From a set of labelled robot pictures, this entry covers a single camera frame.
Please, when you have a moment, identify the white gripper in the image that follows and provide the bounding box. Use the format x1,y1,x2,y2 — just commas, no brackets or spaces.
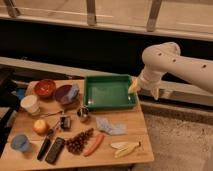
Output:
128,68,163,100

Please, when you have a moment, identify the black rectangular eraser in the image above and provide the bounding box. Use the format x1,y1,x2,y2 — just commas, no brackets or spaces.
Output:
45,137,65,164

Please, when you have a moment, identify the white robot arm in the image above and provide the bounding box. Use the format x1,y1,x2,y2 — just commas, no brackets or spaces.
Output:
128,42,213,100

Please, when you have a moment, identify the white paper cup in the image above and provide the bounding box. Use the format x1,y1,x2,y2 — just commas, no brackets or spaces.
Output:
20,95,40,116

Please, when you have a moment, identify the blue plastic cup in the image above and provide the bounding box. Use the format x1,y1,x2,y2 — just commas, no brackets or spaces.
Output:
11,134,30,152

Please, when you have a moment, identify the green plastic tray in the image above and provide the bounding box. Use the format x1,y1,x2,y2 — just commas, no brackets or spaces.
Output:
83,75,137,110

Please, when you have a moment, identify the crumpled blue white cloth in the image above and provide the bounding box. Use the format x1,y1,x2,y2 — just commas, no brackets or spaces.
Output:
96,117,127,135

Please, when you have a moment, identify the yellow banana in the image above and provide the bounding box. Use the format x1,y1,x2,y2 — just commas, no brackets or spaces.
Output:
110,142,141,158

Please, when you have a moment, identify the orange carrot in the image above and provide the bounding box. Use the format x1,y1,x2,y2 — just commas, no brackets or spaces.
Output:
83,133,104,157

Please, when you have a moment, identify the blue cloth in bowl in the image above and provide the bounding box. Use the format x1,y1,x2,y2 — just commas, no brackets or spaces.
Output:
64,84,79,104

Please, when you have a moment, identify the wooden cutting board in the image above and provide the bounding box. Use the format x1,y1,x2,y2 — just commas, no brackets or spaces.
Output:
25,80,84,116

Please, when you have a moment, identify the purple bowl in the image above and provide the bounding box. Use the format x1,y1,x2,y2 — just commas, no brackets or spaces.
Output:
54,84,77,105

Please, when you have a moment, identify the black binder clip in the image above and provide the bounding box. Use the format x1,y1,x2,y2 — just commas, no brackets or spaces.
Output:
60,116,71,130

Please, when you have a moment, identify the bunch of dark grapes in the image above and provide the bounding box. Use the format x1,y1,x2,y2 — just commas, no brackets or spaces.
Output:
66,128,94,155

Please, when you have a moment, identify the metal spoon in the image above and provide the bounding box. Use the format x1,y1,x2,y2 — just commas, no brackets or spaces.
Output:
34,110,63,118

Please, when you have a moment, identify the red bowl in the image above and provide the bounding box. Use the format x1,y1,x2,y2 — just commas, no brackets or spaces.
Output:
34,79,56,98

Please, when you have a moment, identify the red yellow apple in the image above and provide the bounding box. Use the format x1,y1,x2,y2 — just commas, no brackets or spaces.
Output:
33,119,49,135

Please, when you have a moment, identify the black chair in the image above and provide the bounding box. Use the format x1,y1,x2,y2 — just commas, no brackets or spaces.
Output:
0,68,20,156

